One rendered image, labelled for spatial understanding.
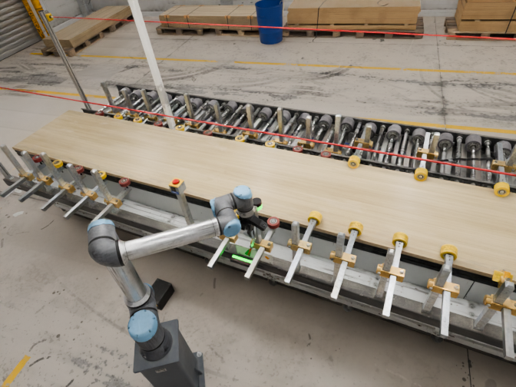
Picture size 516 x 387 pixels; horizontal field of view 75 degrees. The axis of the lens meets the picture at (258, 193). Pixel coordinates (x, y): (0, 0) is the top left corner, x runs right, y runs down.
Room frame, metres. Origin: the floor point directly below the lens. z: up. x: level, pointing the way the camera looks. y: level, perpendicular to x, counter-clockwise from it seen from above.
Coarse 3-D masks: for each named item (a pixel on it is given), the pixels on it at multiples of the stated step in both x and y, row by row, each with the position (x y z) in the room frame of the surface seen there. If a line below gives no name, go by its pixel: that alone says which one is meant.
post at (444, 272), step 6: (444, 264) 0.85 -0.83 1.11; (444, 270) 0.82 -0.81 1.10; (450, 270) 0.82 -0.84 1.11; (438, 276) 0.83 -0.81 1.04; (444, 276) 0.82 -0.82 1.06; (438, 282) 0.82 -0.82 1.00; (444, 282) 0.81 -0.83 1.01; (432, 294) 0.82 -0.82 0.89; (438, 294) 0.81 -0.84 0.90; (426, 300) 0.84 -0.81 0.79; (432, 300) 0.82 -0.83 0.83; (426, 306) 0.82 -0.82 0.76
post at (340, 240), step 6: (342, 234) 1.08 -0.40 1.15; (336, 240) 1.07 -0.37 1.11; (342, 240) 1.06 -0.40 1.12; (336, 246) 1.07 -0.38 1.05; (342, 246) 1.06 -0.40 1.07; (336, 252) 1.07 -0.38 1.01; (342, 252) 1.08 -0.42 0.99; (336, 264) 1.07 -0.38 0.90; (336, 270) 1.06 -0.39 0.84; (336, 276) 1.06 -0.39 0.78
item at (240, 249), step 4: (236, 244) 1.38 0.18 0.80; (236, 248) 1.38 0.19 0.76; (240, 248) 1.37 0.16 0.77; (244, 248) 1.35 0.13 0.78; (248, 248) 1.34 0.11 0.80; (240, 252) 1.37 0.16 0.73; (244, 252) 1.36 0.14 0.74; (252, 252) 1.33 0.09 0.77; (256, 252) 1.31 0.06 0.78; (252, 256) 1.33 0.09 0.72; (264, 256) 1.28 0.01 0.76; (268, 256) 1.27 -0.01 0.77; (272, 256) 1.26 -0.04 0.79; (260, 260) 1.30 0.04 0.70; (264, 260) 1.29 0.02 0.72; (268, 260) 1.27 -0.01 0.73; (272, 260) 1.26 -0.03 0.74
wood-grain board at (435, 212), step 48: (48, 144) 2.74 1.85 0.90; (96, 144) 2.63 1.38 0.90; (144, 144) 2.53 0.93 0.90; (192, 144) 2.43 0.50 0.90; (240, 144) 2.34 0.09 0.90; (192, 192) 1.83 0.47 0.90; (288, 192) 1.69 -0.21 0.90; (336, 192) 1.63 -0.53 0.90; (384, 192) 1.57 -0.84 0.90; (432, 192) 1.51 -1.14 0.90; (480, 192) 1.46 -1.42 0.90; (384, 240) 1.18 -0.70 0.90; (432, 240) 1.14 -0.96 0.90; (480, 240) 1.09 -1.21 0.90
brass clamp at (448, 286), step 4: (428, 280) 0.86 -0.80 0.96; (432, 280) 0.85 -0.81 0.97; (428, 284) 0.84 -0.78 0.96; (432, 284) 0.83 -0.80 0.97; (448, 284) 0.82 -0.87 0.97; (452, 284) 0.82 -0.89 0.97; (456, 284) 0.82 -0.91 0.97; (428, 288) 0.83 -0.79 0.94; (432, 288) 0.82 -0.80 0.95; (436, 288) 0.82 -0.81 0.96; (440, 288) 0.81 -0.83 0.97; (444, 288) 0.80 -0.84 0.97; (448, 288) 0.80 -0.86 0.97; (452, 288) 0.80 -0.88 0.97; (436, 292) 0.81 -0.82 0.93; (440, 292) 0.80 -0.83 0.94; (452, 292) 0.78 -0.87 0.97; (456, 292) 0.78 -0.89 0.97; (452, 296) 0.78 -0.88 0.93; (456, 296) 0.77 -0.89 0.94
